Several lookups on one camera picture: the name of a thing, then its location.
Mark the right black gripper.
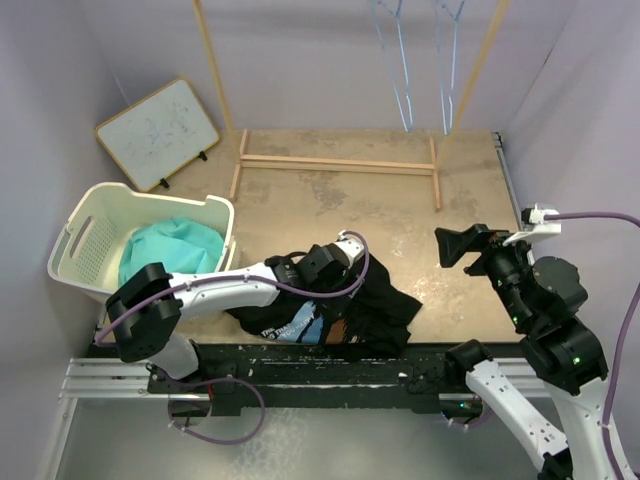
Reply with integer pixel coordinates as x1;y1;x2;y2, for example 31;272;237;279
434;221;539;327

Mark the black t shirt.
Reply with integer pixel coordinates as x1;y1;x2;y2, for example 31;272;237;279
226;257;422;361

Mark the blue hanger with black shirt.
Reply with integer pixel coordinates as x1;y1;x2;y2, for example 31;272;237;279
369;1;414;133

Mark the light blue wire hanger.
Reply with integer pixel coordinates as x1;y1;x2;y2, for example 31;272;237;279
433;0;466;136

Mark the teal t shirt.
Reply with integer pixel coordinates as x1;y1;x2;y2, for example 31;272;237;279
118;217;224;286

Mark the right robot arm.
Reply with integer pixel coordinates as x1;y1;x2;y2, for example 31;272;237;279
435;219;636;479

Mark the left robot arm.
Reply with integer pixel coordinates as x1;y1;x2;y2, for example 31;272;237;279
106;238;363;392

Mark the wooden clothes rack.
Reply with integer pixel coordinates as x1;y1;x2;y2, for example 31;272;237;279
192;1;511;211

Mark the small framed whiteboard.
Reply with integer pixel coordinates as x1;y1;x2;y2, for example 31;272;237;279
94;77;220;192

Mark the cream plastic laundry basket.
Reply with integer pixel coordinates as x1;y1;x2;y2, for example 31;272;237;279
47;182;241;304

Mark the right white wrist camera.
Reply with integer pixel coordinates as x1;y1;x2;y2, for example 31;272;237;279
503;203;562;246

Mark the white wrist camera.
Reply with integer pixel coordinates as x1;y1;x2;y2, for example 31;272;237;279
503;203;562;246
334;230;364;266

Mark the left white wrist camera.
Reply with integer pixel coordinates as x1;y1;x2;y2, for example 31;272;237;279
334;230;364;266

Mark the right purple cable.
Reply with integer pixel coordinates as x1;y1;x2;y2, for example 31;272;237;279
439;211;640;480

